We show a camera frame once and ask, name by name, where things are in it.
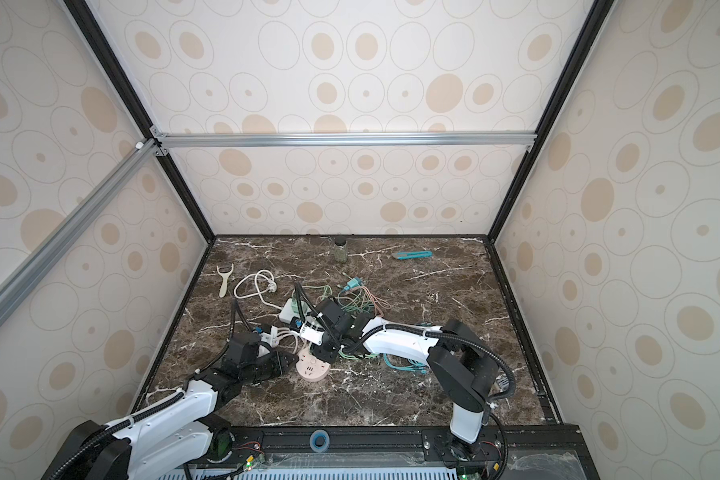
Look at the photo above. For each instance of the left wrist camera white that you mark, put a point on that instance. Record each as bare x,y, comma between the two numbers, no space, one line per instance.
270,336

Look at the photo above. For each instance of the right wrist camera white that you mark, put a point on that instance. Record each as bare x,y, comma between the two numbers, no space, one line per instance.
311,334

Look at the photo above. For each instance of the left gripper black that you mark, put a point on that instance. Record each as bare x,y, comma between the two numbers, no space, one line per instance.
278,359

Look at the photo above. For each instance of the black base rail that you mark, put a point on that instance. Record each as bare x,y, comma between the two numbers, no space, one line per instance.
395,452

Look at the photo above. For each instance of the silver aluminium bar left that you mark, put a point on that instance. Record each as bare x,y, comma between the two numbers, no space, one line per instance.
15,289

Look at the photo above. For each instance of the blue tape roll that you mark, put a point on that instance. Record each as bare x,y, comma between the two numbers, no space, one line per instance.
319,441

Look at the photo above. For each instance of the silver aluminium bar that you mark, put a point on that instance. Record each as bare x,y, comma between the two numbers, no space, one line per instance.
355,139
15,289

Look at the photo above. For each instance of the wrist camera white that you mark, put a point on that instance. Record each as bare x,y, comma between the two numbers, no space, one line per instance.
311,334
270,336

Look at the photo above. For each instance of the cream vegetable peeler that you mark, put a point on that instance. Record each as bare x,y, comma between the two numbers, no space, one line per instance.
225,276

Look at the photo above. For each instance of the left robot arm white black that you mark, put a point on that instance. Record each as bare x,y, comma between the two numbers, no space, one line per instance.
179,428

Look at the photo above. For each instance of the silver aluminium bar back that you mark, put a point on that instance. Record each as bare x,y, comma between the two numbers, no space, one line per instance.
355,139

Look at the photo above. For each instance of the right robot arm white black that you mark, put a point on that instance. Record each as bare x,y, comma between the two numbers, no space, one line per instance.
472,375

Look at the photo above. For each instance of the teal utility knife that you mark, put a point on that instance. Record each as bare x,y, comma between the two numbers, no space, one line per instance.
412,255

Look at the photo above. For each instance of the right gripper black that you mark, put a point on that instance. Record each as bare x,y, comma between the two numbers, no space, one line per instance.
328,356

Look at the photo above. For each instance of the white colourful power strip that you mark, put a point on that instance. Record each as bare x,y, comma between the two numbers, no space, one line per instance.
289,314

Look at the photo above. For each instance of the pink round socket hub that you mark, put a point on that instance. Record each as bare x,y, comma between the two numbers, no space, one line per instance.
311,368

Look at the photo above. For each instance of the glass spice jar black lid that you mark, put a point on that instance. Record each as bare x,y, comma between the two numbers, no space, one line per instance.
340,249

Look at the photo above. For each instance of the teal charger plug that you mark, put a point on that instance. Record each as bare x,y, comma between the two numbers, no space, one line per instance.
352,284

